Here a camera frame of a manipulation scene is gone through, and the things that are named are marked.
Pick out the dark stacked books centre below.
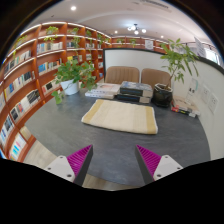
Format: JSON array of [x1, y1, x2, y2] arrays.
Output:
[[117, 81, 153, 104]]

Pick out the tall plant in black pot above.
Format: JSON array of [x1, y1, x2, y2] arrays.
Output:
[[152, 38, 199, 108]]

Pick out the green plant in white pot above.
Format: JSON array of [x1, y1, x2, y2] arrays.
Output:
[[51, 60, 97, 104]]

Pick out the beige chair left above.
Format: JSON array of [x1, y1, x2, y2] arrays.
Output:
[[105, 66, 140, 84]]

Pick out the ceiling lamp cluster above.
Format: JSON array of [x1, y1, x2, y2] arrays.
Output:
[[127, 24, 147, 35]]

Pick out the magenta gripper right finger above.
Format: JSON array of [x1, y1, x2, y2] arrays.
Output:
[[135, 145, 182, 184]]

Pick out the beige chair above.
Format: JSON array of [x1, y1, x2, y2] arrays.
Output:
[[141, 68, 171, 87], [105, 66, 140, 84]]

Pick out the white book stack left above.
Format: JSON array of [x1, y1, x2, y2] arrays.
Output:
[[85, 83, 120, 99]]

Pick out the books by right wall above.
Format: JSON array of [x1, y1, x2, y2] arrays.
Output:
[[171, 96, 200, 117]]

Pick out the beige chair right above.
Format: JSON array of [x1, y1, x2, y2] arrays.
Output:
[[141, 68, 171, 87]]

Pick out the orange wooden bookshelf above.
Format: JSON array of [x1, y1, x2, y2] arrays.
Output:
[[0, 22, 111, 162]]

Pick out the cream towel with yellow stripes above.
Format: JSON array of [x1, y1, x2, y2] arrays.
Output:
[[81, 99, 158, 134]]

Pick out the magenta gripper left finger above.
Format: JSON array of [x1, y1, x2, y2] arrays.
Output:
[[45, 145, 93, 186]]

